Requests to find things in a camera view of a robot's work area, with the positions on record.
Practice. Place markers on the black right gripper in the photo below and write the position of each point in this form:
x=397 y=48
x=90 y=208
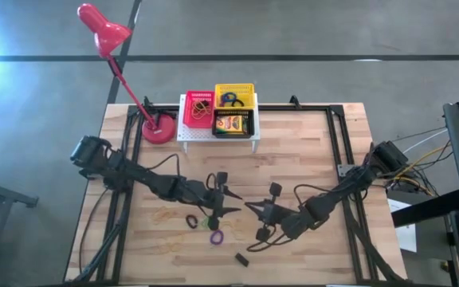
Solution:
x=273 y=213

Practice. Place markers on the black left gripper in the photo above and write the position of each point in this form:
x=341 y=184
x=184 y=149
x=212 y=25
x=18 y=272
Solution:
x=213 y=199

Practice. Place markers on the tan rubber band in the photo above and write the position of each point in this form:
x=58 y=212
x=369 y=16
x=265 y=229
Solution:
x=235 y=231
x=162 y=215
x=197 y=107
x=163 y=247

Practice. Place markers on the black plastic basket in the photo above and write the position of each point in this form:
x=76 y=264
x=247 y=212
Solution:
x=232 y=136

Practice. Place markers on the red plastic basket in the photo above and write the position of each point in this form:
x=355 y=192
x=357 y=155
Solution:
x=189 y=119

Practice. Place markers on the yellow plastic basket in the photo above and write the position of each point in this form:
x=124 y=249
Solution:
x=234 y=86

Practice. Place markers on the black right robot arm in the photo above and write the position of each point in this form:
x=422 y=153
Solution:
x=333 y=195

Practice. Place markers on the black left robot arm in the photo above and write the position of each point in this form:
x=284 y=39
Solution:
x=150 y=181

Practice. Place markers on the red desk lamp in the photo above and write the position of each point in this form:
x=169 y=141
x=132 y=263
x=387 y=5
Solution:
x=106 y=34

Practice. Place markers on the small black block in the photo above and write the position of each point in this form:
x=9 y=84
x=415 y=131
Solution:
x=242 y=260

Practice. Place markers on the white perforated shelf riser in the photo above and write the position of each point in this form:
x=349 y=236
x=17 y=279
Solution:
x=197 y=133

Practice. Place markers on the black table clamp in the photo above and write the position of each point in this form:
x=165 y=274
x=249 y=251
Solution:
x=146 y=101
x=294 y=101

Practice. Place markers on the white paper sheet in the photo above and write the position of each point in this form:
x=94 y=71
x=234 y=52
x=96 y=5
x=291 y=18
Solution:
x=406 y=235

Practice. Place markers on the black metal beam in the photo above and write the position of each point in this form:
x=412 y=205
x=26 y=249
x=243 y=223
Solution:
x=428 y=209

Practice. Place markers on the black metal stand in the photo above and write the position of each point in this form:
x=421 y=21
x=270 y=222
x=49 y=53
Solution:
x=2 y=191

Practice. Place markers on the black aluminium table frame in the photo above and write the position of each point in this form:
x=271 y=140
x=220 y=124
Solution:
x=313 y=108

